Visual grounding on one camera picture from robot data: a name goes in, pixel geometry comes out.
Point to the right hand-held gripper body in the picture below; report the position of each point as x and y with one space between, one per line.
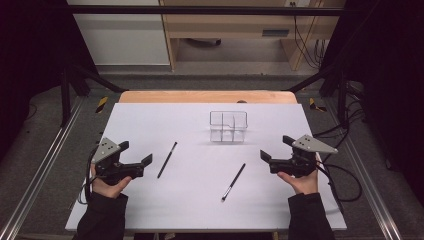
303 160

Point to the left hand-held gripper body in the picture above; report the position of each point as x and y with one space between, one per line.
106 150

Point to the clear plastic organizer box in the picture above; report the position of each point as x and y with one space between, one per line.
228 126

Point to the person's right hand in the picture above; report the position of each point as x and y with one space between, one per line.
305 185

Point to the person's left hand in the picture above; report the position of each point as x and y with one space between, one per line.
108 190

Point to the yellow black tape strip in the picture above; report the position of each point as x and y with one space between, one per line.
102 104
313 105

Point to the white board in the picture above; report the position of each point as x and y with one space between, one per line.
186 200

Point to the black metal stand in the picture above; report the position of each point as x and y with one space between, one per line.
65 100
341 100

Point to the wooden table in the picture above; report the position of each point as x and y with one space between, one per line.
200 97

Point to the white cabinet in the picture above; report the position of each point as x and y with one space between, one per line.
123 40

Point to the black curtain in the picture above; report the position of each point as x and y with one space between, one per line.
390 83
30 60

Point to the wooden desk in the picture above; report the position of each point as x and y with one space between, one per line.
230 23

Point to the aluminium floor rail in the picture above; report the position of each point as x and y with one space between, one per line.
36 176
370 186

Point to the black horizontal frame bar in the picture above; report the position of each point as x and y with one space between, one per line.
200 10

